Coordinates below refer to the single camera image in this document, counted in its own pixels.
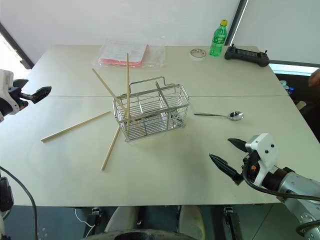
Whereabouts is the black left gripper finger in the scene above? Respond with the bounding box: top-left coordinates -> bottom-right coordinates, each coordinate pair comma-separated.
12,78 -> 29,93
19,85 -> 53,105

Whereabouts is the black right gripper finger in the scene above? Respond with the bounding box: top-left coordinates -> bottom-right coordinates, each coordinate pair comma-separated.
208,153 -> 244,186
227,137 -> 248,153

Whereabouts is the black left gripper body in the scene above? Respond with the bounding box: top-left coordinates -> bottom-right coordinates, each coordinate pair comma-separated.
6,86 -> 29,111

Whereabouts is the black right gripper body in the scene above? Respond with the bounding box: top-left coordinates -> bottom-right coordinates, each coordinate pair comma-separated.
240,149 -> 261,186

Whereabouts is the bystander bare hand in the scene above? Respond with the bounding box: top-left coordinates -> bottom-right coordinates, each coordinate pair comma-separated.
307,68 -> 320,88

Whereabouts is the silver metal spoon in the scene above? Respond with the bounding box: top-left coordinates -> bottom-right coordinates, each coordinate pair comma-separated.
193,110 -> 245,122

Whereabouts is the wooden chopstick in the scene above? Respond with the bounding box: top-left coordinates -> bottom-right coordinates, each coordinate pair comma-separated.
125,52 -> 131,126
100,126 -> 122,172
91,68 -> 146,136
40,111 -> 112,143

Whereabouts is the white rounded foot shape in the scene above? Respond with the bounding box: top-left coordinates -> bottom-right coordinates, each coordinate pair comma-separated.
179,204 -> 206,240
104,206 -> 140,233

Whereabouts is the black handheld remote controller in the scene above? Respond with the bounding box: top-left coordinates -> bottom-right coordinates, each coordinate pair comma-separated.
223,44 -> 271,68

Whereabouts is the clear bag with red papers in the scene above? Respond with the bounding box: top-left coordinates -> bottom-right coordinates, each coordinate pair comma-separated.
92,38 -> 167,69

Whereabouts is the white tape roll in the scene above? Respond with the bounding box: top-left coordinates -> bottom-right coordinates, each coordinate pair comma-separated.
188,47 -> 207,61

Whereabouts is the green plastic bottle yellow cap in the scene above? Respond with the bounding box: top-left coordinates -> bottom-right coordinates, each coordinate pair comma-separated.
209,19 -> 229,58

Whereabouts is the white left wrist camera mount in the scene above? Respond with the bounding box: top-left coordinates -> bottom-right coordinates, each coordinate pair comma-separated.
0,69 -> 20,124

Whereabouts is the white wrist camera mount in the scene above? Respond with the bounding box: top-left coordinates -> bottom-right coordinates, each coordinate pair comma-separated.
244,132 -> 280,188
0,69 -> 20,124

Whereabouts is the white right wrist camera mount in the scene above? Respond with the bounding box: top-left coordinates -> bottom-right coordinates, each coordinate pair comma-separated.
244,132 -> 280,188

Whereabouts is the black window frame bar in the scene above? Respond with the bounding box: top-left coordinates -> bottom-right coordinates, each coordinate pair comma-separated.
228,0 -> 250,46
0,21 -> 35,70

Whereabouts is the black table leg bracket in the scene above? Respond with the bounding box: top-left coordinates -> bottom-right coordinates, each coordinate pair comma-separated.
87,206 -> 104,236
223,205 -> 243,240

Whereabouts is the silver wire cutlery basket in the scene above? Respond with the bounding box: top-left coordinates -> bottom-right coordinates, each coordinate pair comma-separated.
112,76 -> 191,143

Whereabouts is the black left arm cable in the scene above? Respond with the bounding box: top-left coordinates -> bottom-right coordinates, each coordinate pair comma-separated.
0,165 -> 39,240

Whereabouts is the thin white cable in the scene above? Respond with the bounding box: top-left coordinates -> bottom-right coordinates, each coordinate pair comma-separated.
74,207 -> 96,229

